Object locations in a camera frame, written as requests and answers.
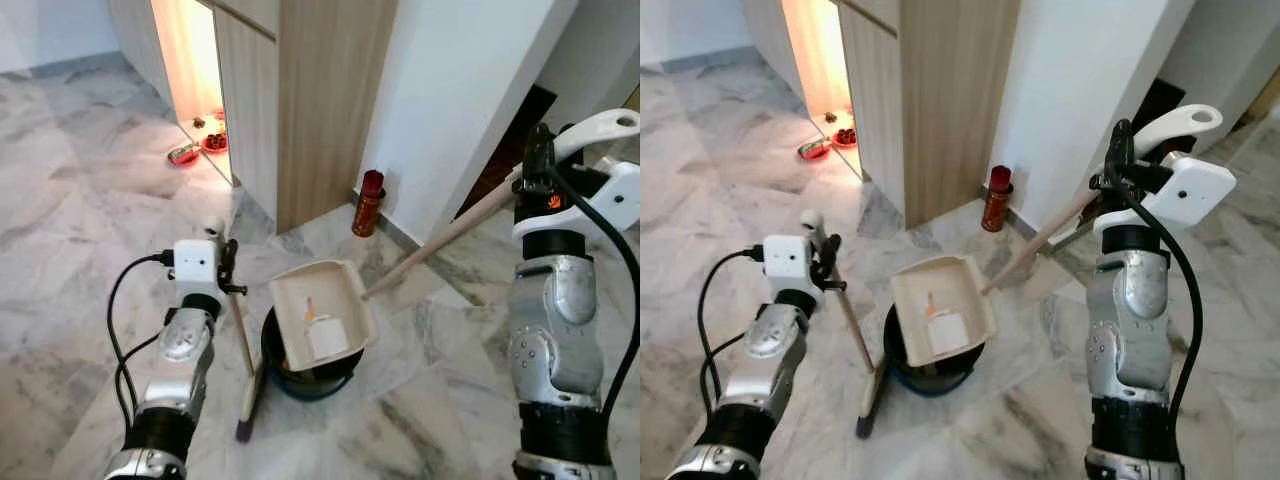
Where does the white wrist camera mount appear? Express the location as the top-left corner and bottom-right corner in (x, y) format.
(513, 160), (641, 246)
(171, 239), (221, 297)
(1095, 150), (1239, 241)
(762, 234), (813, 293)

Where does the light wood cabinet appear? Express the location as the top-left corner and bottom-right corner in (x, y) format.
(740, 0), (1021, 229)
(108, 0), (399, 234)

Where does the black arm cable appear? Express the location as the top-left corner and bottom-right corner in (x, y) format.
(1120, 180), (1206, 421)
(548, 165), (641, 421)
(105, 253), (176, 431)
(697, 247), (766, 401)

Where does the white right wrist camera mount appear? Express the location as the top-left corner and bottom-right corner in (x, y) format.
(513, 160), (641, 246)
(1095, 150), (1239, 241)

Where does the cream long-handled dustpan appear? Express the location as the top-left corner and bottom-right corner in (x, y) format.
(890, 103), (1225, 369)
(268, 108), (641, 373)

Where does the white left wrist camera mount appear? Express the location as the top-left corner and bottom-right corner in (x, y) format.
(762, 234), (813, 293)
(171, 239), (221, 297)

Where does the black round bin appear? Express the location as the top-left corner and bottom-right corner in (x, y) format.
(260, 308), (363, 403)
(882, 303), (986, 398)

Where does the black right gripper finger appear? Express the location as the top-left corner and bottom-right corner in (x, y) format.
(524, 122), (557, 181)
(1108, 118), (1137, 177)

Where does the white paper sheet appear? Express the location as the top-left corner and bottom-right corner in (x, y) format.
(306, 316), (348, 362)
(927, 312), (969, 358)

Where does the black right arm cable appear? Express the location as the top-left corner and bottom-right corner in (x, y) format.
(1120, 180), (1206, 421)
(548, 165), (641, 421)

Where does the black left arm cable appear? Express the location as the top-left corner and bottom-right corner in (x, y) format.
(105, 253), (176, 431)
(697, 247), (766, 401)

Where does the red spray can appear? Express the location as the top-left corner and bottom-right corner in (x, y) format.
(351, 169), (387, 239)
(981, 165), (1014, 234)

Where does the wooden handled broom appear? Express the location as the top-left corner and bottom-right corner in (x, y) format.
(799, 209), (893, 440)
(203, 214), (271, 445)

